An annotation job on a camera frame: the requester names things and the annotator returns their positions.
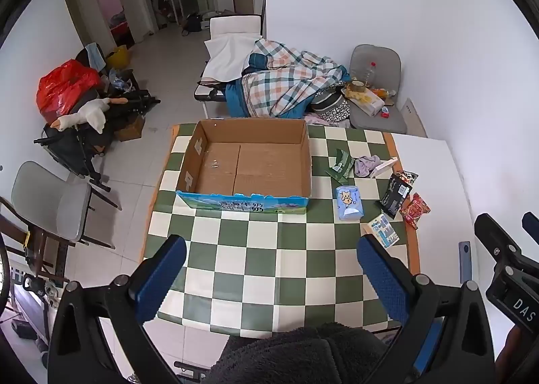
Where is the dark fleece garment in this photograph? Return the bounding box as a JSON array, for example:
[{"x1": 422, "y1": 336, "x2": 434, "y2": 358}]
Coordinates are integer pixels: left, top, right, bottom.
[{"x1": 201, "y1": 322, "x2": 416, "y2": 384}]

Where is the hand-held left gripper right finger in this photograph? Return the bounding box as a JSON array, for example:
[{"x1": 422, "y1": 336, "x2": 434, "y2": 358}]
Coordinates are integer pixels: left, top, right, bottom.
[{"x1": 357, "y1": 234, "x2": 495, "y2": 384}]

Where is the small brown cardboard box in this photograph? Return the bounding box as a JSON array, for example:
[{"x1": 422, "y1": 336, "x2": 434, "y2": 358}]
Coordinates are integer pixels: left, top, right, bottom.
[{"x1": 113, "y1": 114, "x2": 146, "y2": 143}]

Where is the plaid blanket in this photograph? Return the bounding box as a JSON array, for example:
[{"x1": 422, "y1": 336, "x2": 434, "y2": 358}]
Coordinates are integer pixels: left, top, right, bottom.
[{"x1": 225, "y1": 39, "x2": 350, "y2": 119}]

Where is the black white patterned bag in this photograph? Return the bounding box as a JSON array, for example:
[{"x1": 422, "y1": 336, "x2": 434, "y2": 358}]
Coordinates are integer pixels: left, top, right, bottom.
[{"x1": 311, "y1": 91, "x2": 350, "y2": 128}]

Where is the blue tissue packet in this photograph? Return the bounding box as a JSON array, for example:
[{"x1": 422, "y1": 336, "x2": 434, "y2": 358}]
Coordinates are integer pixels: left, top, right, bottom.
[{"x1": 336, "y1": 185, "x2": 365, "y2": 222}]

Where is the red snack packet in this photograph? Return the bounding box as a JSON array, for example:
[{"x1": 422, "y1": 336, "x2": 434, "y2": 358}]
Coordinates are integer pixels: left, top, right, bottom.
[{"x1": 400, "y1": 193, "x2": 432, "y2": 230}]

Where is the grey padded chair with clutter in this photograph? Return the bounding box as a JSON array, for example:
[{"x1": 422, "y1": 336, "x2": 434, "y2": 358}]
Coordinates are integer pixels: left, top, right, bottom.
[{"x1": 348, "y1": 44, "x2": 408, "y2": 135}]

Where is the cartoon print snack packet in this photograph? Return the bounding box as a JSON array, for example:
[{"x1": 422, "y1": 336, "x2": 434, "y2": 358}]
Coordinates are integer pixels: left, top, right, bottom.
[{"x1": 394, "y1": 170, "x2": 419, "y2": 187}]

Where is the blue white flat packet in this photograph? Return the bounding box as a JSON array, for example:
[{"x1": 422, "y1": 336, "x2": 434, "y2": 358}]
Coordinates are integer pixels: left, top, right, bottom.
[{"x1": 367, "y1": 214, "x2": 400, "y2": 248}]

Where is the empty grey padded chair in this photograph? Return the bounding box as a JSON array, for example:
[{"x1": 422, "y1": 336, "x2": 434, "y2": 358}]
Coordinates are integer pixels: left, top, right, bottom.
[{"x1": 10, "y1": 161, "x2": 117, "y2": 250}]

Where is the dark wooden rack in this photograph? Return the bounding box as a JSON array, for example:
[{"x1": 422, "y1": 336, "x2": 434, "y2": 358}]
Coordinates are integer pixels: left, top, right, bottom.
[{"x1": 0, "y1": 196, "x2": 70, "y2": 284}]

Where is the yellow packet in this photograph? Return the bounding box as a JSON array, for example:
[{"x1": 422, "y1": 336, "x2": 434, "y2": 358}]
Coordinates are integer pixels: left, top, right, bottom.
[{"x1": 347, "y1": 91, "x2": 385, "y2": 117}]

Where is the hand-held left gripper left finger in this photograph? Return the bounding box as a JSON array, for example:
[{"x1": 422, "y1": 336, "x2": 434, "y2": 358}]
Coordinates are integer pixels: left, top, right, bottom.
[{"x1": 47, "y1": 234, "x2": 188, "y2": 384}]

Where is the green snack packet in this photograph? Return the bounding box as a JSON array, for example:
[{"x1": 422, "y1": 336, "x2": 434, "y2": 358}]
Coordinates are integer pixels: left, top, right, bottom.
[{"x1": 325, "y1": 148, "x2": 355, "y2": 183}]

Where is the light blue towel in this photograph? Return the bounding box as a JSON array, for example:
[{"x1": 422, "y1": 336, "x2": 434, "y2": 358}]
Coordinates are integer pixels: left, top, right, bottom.
[{"x1": 85, "y1": 43, "x2": 106, "y2": 71}]

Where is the open cardboard box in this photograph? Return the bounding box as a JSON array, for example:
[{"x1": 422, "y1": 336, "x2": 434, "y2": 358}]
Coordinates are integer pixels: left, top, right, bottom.
[{"x1": 176, "y1": 118, "x2": 313, "y2": 216}]

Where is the purple cloth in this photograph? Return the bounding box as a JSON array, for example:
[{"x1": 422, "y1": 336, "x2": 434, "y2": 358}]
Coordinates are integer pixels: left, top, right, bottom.
[{"x1": 354, "y1": 155, "x2": 382, "y2": 178}]

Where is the grey blue phone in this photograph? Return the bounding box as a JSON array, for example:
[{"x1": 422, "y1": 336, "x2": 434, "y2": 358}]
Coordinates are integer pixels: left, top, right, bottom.
[{"x1": 458, "y1": 241, "x2": 473, "y2": 284}]

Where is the green white checkered tablecloth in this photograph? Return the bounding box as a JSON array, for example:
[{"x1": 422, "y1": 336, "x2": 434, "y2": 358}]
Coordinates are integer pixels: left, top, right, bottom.
[{"x1": 143, "y1": 123, "x2": 422, "y2": 336}]

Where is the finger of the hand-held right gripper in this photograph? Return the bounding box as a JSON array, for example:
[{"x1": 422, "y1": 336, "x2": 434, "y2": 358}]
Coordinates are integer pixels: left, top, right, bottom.
[
  {"x1": 474, "y1": 213, "x2": 524, "y2": 267},
  {"x1": 521, "y1": 211, "x2": 539, "y2": 238}
]

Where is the white power strip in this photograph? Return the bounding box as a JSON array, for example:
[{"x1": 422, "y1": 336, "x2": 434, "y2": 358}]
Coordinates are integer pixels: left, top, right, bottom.
[{"x1": 402, "y1": 98, "x2": 427, "y2": 136}]

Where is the red plastic bag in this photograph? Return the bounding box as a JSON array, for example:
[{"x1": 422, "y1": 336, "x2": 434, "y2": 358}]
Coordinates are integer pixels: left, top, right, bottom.
[{"x1": 36, "y1": 60, "x2": 102, "y2": 117}]

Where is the white goose plush toy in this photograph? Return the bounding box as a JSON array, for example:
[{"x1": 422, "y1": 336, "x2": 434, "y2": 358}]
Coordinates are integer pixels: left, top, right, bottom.
[{"x1": 52, "y1": 98, "x2": 127, "y2": 134}]

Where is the black snack packet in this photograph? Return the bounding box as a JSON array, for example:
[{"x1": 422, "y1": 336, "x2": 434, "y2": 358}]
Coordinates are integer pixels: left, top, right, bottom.
[{"x1": 379, "y1": 174, "x2": 412, "y2": 218}]

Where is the folding bed frame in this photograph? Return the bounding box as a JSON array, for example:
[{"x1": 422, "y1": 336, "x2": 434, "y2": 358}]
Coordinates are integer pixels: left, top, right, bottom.
[{"x1": 194, "y1": 80, "x2": 229, "y2": 105}]

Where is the yellow bag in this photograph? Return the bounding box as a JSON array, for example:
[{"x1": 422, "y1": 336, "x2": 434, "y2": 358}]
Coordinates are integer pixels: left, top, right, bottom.
[{"x1": 105, "y1": 46, "x2": 134, "y2": 70}]

